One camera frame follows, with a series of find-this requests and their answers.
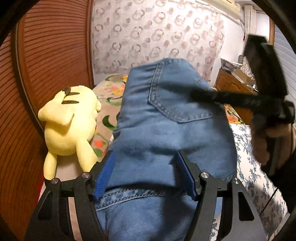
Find blue denim jeans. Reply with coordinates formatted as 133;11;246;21
95;58;237;240

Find person's right hand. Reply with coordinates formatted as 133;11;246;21
250;123;295;168

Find long wooden sideboard cabinet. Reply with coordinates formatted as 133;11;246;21
215;68;256;125

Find open cardboard box on sideboard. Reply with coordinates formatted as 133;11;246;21
232;68;255;85

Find grey window shutter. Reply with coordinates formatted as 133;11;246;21
274;26;296;102

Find blue floral white quilt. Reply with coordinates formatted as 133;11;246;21
211;123;287;240

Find yellow plush toy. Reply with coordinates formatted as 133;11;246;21
38;85;101;180

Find floral beige bed blanket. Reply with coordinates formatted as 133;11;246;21
56;74;239;240

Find patterned lace curtain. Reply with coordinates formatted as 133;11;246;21
91;1;224;81

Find brown louvered wardrobe door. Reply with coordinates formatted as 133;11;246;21
1;1;94;240

